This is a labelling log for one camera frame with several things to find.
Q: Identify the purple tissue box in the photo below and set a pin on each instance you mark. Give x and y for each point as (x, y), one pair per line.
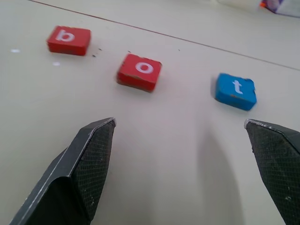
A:
(284, 7)

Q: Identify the red letter tile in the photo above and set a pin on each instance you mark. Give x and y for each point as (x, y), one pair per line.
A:
(131, 75)
(75, 44)

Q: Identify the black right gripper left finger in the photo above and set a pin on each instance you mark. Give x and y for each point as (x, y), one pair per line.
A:
(77, 178)

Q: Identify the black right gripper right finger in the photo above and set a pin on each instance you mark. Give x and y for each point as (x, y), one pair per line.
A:
(279, 168)

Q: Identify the blue letter tile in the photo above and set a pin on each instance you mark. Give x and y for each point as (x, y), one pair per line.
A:
(226, 91)

